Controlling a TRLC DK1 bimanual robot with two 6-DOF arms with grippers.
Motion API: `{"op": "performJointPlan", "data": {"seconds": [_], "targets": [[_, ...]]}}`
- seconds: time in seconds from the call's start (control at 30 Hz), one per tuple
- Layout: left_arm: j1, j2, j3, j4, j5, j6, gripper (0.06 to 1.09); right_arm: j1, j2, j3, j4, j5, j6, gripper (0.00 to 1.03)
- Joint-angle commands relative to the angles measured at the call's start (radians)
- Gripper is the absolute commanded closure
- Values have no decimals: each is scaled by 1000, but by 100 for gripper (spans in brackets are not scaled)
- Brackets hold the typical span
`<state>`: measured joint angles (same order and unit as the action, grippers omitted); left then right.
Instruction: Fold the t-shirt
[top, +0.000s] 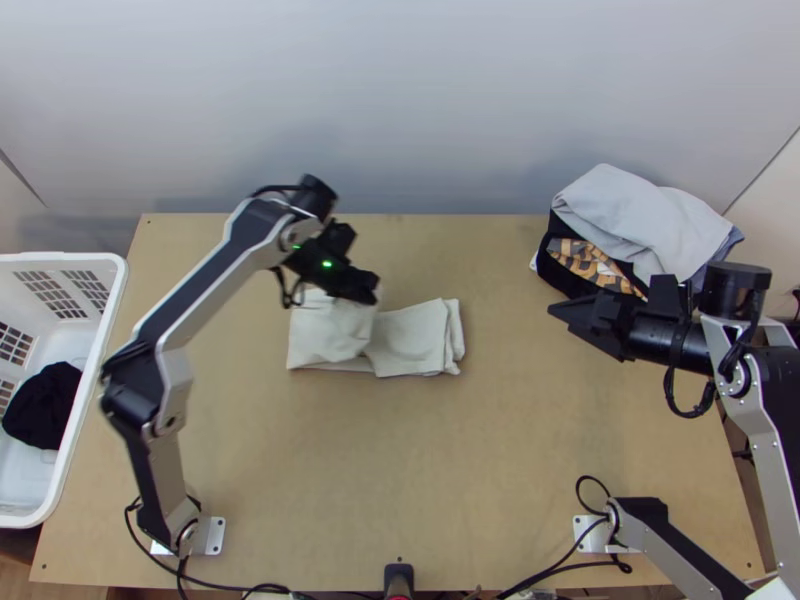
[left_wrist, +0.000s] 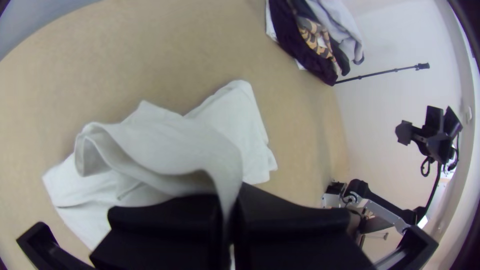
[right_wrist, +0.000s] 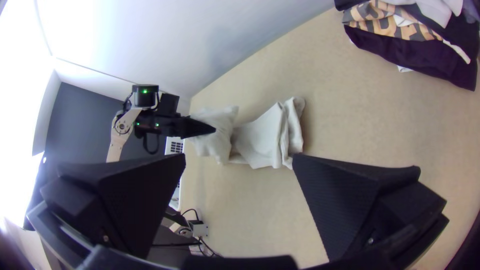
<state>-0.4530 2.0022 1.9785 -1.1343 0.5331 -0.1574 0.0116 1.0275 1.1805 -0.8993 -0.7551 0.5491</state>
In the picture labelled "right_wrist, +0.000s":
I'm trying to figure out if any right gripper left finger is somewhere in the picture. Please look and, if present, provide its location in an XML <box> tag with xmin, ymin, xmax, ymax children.
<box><xmin>39</xmin><ymin>152</ymin><xmax>187</xmax><ymax>260</ymax></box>

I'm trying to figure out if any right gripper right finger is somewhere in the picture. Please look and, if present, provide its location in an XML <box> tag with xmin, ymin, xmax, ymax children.
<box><xmin>292</xmin><ymin>152</ymin><xmax>450</xmax><ymax>263</ymax></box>

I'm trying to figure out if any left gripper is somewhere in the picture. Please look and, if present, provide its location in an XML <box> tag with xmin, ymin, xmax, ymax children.
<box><xmin>149</xmin><ymin>114</ymin><xmax>217</xmax><ymax>140</ymax></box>

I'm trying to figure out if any white t-shirt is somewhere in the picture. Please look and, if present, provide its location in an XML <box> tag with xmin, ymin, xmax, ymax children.
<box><xmin>186</xmin><ymin>96</ymin><xmax>307</xmax><ymax>170</ymax></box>

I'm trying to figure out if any white laundry basket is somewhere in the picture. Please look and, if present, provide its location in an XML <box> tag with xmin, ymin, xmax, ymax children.
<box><xmin>164</xmin><ymin>136</ymin><xmax>187</xmax><ymax>212</ymax></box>

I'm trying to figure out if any pile of folded clothes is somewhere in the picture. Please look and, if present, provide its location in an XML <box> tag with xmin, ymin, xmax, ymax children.
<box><xmin>333</xmin><ymin>0</ymin><xmax>480</xmax><ymax>92</ymax></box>

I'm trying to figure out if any black cable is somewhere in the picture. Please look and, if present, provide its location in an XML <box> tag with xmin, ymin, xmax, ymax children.
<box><xmin>181</xmin><ymin>208</ymin><xmax>223</xmax><ymax>259</ymax></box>

